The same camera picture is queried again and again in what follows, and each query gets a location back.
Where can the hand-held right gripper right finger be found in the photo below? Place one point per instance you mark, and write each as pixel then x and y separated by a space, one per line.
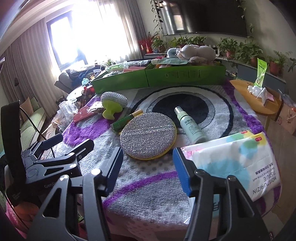
pixel 181 172

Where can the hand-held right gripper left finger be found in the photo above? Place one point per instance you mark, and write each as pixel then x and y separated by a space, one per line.
pixel 114 169

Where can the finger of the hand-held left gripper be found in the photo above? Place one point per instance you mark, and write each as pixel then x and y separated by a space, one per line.
pixel 81 148
pixel 50 141

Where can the clear snack packet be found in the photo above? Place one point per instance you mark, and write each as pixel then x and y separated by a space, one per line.
pixel 96 107

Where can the pale green spray bottle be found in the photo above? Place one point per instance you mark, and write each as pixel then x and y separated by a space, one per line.
pixel 192 129

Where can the round silver scouring pad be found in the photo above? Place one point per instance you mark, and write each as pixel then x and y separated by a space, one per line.
pixel 148 135

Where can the green tube gold cap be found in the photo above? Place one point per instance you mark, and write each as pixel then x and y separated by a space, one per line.
pixel 122 120

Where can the green storage box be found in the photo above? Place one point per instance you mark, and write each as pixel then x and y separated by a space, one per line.
pixel 120 82
pixel 185 75

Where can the green sofa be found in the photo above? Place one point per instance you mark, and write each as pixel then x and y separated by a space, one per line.
pixel 32 125

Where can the clear jar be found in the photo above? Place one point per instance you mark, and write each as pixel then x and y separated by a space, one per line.
pixel 67 111

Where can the purple grey patterned blanket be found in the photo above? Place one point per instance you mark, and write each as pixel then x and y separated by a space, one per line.
pixel 148 185

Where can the pink cushion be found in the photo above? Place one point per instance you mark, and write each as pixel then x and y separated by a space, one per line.
pixel 25 105

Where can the red patterned gift bag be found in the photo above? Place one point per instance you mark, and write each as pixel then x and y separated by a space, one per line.
pixel 87 93

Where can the dark oval coffee table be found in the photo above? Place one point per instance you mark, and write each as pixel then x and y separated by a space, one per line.
pixel 76 92

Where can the black floor lamp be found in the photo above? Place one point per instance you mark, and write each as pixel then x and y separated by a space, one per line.
pixel 16 82

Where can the grey armchair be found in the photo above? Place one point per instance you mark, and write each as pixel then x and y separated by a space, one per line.
pixel 63 80

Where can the teal small toy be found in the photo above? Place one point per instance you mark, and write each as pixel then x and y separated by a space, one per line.
pixel 85 81

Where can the pile of dark clothes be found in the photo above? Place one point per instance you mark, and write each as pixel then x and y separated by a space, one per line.
pixel 76 74

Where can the beige curtain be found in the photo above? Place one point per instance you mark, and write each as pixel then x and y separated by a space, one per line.
pixel 30 58

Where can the green packaged cloth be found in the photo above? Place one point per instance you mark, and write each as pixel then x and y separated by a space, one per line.
pixel 115 68

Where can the spider plant in glass vase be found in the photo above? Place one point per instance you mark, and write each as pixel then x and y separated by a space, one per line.
pixel 108 62

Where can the wooden side table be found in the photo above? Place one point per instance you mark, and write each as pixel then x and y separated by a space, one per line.
pixel 242 95

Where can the bright window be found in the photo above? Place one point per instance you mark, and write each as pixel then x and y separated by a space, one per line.
pixel 69 41

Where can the white gloves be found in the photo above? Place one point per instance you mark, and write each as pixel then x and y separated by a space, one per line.
pixel 254 90

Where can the pale green flat pouch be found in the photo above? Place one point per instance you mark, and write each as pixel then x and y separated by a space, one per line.
pixel 172 61

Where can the white plush toy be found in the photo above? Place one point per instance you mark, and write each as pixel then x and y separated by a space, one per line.
pixel 196 52

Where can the red flower arrangement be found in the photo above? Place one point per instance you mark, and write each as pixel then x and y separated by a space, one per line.
pixel 145 44

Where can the bright green standing pouch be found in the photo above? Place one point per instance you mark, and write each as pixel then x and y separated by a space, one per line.
pixel 261 69

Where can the row of potted plants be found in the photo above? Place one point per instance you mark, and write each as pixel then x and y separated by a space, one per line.
pixel 229 47

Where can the grey curtain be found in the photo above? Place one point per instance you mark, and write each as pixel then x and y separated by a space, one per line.
pixel 140 23

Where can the green hanging vine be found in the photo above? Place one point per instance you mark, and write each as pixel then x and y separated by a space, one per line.
pixel 158 16

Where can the black wall television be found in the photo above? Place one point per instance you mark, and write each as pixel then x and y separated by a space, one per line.
pixel 208 16

